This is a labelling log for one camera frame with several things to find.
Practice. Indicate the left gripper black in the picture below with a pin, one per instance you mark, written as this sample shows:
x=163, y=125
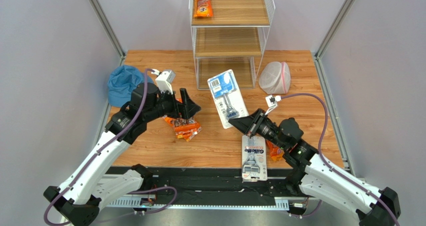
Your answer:
x=186, y=110

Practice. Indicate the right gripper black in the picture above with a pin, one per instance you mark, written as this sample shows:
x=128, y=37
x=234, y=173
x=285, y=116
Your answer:
x=258, y=123

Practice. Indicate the blue card razor blister pack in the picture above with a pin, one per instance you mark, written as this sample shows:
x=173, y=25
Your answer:
x=227, y=97

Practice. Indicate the white Gillette razor pack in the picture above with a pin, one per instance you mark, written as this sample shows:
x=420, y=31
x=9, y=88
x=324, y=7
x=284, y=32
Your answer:
x=254, y=159

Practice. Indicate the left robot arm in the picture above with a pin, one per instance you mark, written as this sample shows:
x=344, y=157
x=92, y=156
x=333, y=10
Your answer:
x=80, y=198

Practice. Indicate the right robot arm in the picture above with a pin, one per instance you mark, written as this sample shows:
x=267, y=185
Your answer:
x=314, y=175

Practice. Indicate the orange razor bag on shelf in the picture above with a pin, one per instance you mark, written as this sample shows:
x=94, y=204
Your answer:
x=203, y=8

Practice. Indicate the top orange razor box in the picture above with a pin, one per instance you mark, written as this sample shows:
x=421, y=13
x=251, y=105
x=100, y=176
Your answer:
x=180, y=124

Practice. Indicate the orange razor box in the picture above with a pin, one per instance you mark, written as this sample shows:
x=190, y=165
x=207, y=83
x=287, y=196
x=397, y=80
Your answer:
x=187, y=135
x=180, y=124

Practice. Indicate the lower orange razor box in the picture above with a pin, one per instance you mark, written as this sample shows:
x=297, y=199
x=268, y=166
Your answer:
x=187, y=135

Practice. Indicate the orange razor bag left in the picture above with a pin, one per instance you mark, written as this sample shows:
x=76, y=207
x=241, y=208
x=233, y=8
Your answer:
x=275, y=152

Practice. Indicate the white mesh laundry bag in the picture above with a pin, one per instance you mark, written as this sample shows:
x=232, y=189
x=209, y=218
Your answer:
x=275, y=78

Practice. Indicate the blue bucket hat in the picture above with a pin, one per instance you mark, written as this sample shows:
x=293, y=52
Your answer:
x=122, y=81

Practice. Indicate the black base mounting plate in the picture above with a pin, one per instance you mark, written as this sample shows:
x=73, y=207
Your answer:
x=223, y=186

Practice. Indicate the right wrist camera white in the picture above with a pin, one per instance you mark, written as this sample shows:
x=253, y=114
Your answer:
x=272, y=102

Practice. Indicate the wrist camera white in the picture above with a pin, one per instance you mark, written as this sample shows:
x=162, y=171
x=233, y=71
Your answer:
x=272, y=102
x=164, y=81

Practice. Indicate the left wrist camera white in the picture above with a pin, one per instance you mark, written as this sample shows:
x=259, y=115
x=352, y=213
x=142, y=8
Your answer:
x=164, y=81

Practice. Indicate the aluminium rail frame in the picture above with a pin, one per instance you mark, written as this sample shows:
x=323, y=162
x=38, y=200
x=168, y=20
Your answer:
x=154, y=197

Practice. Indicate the white wire shelf rack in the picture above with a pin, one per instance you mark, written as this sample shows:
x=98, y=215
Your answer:
x=234, y=38

